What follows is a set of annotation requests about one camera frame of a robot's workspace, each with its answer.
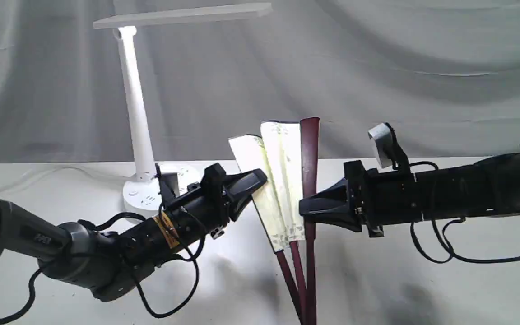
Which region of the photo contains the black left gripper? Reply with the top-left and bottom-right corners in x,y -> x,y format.
161,164 -> 268,239

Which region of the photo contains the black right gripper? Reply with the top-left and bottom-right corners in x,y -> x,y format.
299,160 -> 423,238

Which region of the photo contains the folding paper fan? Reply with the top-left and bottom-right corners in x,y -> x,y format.
228,117 -> 320,325

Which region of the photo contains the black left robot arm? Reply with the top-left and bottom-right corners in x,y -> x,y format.
0,164 -> 268,302

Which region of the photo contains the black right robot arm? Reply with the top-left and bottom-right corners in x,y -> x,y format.
299,152 -> 520,238

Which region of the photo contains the white desk lamp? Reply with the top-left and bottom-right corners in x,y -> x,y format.
93,2 -> 272,218

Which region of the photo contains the grey backdrop curtain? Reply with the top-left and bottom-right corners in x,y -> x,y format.
0,0 -> 520,163

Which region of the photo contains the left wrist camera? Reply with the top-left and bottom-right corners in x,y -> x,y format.
155,163 -> 179,208

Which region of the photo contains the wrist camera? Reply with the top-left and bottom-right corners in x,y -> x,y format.
368,123 -> 410,173
155,163 -> 179,208

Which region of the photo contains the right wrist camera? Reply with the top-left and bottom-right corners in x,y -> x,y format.
368,123 -> 410,173

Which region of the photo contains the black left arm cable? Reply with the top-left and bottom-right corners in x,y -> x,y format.
0,208 -> 206,325

